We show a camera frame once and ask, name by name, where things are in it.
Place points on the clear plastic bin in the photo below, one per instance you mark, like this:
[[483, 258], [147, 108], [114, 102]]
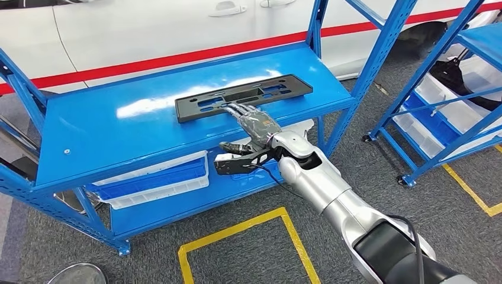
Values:
[[482, 74]]

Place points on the black shelf caster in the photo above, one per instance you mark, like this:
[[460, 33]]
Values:
[[401, 180], [367, 138]]

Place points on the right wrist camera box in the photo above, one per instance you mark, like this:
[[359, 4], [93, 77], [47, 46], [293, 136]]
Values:
[[231, 164]]

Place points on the red barrier belt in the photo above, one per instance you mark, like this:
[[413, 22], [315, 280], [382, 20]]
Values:
[[196, 55]]

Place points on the blue metal rack on casters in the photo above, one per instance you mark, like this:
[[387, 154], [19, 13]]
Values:
[[486, 43]]

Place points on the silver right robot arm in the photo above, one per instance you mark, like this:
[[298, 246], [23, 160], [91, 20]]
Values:
[[325, 184]]

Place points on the white car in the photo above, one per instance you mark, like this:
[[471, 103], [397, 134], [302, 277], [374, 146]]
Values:
[[137, 35]]

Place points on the yellow floor tape outline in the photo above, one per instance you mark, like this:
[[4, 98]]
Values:
[[466, 189]]

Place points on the blue metal shelf rack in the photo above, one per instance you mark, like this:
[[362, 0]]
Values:
[[117, 133]]

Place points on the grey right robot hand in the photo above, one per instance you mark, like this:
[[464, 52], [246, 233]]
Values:
[[259, 125]]

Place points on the black car part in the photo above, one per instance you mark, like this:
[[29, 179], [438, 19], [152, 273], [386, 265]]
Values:
[[451, 78]]

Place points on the black plastic plate bracket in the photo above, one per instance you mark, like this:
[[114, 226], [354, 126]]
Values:
[[186, 109]]

